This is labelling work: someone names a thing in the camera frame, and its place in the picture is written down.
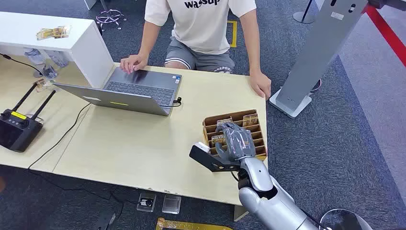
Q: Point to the person's right hand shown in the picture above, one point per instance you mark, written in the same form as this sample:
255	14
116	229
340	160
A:
133	63

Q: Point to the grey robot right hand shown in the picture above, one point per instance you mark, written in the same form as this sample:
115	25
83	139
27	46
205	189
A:
238	143

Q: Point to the person's left hand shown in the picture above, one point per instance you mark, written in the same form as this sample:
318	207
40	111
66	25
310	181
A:
260	84

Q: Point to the person's left forearm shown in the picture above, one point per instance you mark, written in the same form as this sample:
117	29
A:
252	44

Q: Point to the person's right forearm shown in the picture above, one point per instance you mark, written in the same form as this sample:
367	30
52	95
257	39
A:
149	41

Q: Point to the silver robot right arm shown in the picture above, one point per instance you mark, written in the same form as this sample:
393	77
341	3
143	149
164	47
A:
261	179

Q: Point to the wooden slotted card holder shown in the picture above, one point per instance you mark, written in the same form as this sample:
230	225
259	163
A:
236	115

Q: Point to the person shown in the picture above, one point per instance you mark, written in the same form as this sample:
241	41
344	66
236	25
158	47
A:
199	25

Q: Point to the gold card packet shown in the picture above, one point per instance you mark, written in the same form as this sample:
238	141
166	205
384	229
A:
53	32

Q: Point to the small gold card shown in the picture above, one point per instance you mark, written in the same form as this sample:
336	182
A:
40	85

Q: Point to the grey open laptop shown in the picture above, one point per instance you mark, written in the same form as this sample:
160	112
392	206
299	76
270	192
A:
111	98

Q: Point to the white desk shelf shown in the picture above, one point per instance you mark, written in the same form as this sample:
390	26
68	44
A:
85	47

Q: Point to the chrome chair base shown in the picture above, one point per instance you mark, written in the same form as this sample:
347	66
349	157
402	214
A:
109	15

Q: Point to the grey kiosk stand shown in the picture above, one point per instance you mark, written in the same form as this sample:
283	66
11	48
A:
320	47

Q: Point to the pale desk leg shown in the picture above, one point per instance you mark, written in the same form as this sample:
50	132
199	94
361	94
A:
239	213

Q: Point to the stanchion pole with round base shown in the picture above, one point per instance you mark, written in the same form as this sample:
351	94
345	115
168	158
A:
303	17

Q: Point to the clear plastic stand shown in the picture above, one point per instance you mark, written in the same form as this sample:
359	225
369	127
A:
47	72

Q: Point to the closed steel floor socket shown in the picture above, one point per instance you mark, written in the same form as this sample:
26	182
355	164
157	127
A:
171	204

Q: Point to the steel floor socket with plug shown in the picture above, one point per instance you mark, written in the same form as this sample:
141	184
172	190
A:
146	202

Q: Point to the black remote controller with antennas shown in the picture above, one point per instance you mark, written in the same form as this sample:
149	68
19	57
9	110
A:
19	133

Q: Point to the red barrier strip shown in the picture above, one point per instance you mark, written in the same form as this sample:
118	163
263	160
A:
385	31

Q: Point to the black flat floor plate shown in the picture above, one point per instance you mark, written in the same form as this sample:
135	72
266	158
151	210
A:
106	219

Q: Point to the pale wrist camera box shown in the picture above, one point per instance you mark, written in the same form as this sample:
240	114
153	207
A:
202	147

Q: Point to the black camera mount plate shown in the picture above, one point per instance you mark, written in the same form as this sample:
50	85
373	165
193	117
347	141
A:
206	160

